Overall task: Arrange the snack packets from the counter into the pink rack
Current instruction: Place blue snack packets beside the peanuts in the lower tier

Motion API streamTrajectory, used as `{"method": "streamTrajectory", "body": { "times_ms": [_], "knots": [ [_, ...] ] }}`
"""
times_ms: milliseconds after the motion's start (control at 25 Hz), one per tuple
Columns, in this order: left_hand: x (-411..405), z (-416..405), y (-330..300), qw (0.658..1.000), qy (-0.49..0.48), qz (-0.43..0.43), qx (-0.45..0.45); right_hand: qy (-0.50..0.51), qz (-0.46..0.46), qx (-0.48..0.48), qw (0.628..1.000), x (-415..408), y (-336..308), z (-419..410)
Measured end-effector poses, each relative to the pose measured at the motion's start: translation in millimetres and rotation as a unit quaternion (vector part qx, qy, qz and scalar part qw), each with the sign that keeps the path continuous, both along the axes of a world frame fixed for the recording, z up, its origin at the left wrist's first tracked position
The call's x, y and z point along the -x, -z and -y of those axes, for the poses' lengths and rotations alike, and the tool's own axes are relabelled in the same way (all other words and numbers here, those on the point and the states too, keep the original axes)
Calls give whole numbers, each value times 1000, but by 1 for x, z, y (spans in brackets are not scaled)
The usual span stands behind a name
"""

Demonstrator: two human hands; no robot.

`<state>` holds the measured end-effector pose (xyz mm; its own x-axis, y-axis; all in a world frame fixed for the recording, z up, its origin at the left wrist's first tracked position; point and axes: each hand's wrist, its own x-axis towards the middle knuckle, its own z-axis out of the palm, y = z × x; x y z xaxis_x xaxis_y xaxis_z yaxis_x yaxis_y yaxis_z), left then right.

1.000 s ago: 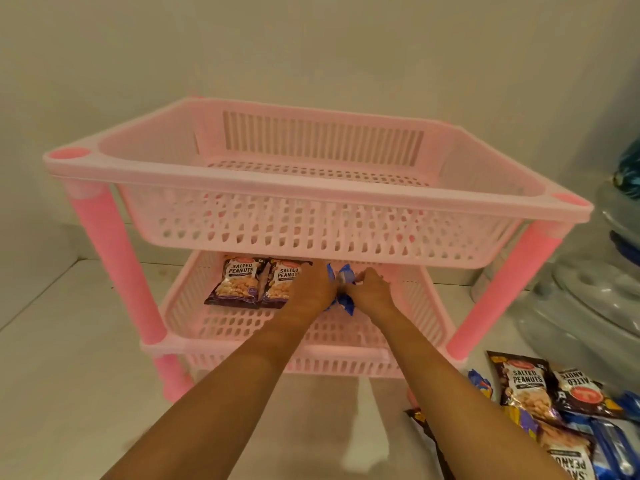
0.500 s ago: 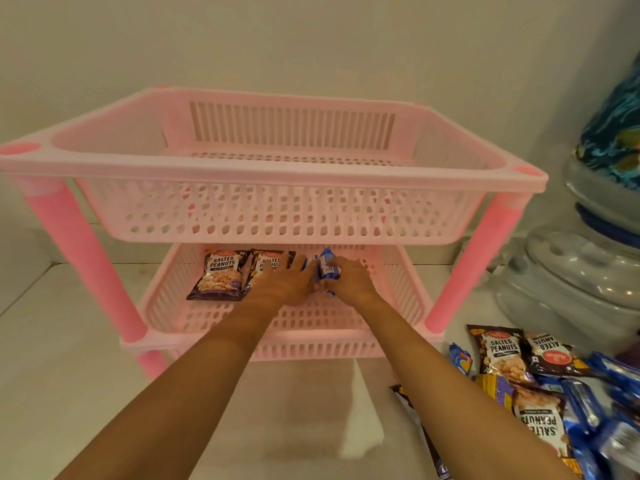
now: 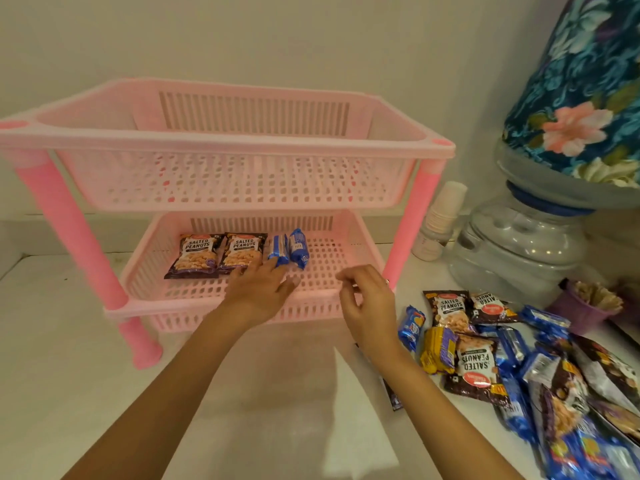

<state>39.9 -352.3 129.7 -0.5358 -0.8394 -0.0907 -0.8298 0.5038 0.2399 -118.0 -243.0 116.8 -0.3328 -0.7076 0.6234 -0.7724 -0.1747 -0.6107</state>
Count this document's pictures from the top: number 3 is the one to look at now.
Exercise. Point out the clear water bottle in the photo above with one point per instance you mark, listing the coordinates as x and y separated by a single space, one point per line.
530 182

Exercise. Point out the bunch of wooden stirrers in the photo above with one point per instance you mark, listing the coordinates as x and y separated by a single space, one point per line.
597 294

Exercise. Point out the person's left hand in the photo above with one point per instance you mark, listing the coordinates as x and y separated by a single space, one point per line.
257 294

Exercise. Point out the stack of paper cups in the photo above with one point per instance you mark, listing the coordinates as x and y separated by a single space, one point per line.
447 204

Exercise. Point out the yellow snack packet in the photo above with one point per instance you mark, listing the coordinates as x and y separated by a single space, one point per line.
437 349

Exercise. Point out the blue biscuit snack packet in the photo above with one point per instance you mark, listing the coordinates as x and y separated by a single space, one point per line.
277 247
299 247
411 328

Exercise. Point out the clear water dispenser base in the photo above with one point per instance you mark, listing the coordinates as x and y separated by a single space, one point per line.
520 244

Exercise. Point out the pink two-tier plastic rack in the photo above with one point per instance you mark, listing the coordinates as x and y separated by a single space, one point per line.
225 179

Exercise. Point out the pile of snack packets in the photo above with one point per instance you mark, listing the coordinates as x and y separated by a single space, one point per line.
475 364

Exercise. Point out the person's right forearm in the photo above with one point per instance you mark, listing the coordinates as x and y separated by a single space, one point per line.
440 424

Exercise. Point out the white jar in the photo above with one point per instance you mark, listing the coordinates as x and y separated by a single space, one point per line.
425 247

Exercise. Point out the purple cup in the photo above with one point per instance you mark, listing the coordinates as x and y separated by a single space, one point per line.
575 309

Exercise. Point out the person's left forearm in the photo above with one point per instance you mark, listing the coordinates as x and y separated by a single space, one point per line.
150 404

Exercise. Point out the person's right hand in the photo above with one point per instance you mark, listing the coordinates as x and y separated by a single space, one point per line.
372 314

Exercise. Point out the brown peanut snack packet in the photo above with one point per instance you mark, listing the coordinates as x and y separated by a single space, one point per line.
242 252
192 257

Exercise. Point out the floral fabric bottle cover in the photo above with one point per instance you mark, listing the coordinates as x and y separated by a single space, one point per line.
590 84

